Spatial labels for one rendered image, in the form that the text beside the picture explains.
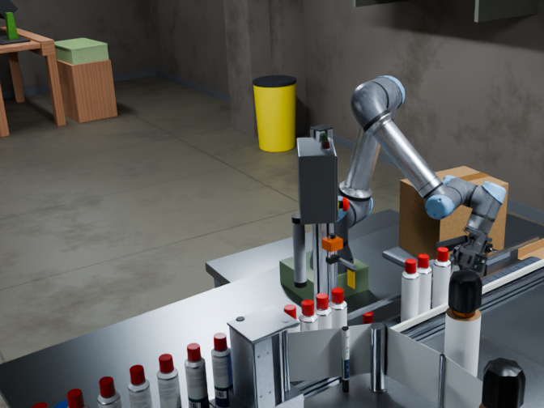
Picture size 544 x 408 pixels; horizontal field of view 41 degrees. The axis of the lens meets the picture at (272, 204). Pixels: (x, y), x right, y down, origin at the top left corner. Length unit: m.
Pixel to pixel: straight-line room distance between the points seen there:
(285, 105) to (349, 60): 0.70
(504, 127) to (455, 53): 0.68
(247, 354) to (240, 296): 0.82
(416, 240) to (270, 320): 1.08
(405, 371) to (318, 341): 0.23
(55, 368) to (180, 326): 0.40
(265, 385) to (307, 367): 0.19
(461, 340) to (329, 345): 0.34
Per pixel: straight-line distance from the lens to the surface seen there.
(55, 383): 2.25
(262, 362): 1.75
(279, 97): 6.70
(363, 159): 2.46
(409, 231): 2.77
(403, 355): 1.91
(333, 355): 1.94
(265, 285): 2.62
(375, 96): 2.28
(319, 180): 1.89
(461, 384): 1.80
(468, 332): 1.97
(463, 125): 5.73
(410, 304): 2.24
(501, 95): 5.43
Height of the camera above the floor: 2.04
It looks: 21 degrees down
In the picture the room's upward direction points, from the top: 3 degrees counter-clockwise
